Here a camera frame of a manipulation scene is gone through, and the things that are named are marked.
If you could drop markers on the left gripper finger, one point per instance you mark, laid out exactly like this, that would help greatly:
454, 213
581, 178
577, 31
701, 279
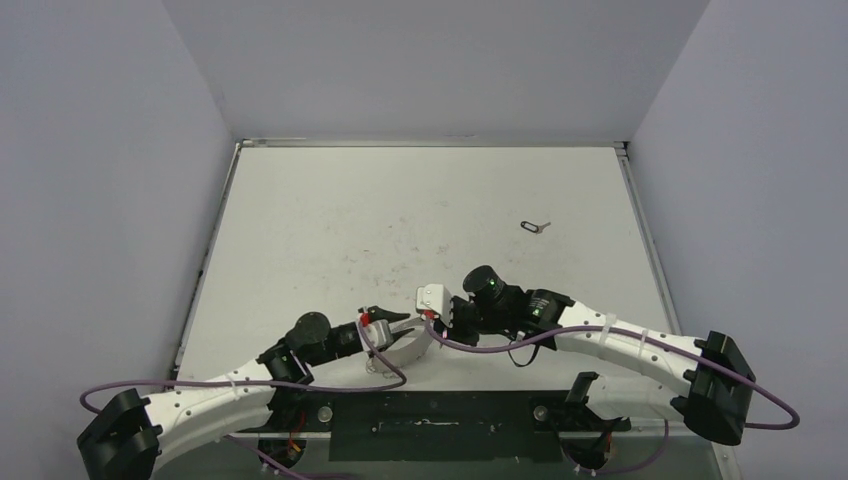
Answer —
397, 334
376, 313

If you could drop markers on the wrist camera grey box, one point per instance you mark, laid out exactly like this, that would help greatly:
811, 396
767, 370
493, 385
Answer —
434, 301
373, 335

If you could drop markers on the far key with black tag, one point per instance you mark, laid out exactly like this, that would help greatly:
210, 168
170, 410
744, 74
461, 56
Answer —
533, 227

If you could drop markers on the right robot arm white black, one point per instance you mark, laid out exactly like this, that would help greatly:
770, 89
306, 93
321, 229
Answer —
560, 323

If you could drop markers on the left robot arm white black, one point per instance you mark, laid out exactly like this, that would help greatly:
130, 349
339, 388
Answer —
134, 435

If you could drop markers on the aluminium table frame rail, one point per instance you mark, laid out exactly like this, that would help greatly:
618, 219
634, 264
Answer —
652, 265

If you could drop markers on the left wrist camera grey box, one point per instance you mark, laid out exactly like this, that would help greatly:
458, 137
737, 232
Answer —
373, 335

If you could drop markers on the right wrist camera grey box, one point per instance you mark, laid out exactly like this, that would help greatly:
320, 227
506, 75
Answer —
434, 301

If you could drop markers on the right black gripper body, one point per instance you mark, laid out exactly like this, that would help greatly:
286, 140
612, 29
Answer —
460, 318

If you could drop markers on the grey key holder with rings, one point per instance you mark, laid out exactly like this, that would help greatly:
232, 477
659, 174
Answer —
411, 347

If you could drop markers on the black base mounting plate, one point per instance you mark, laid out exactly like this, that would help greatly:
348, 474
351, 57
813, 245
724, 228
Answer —
438, 426

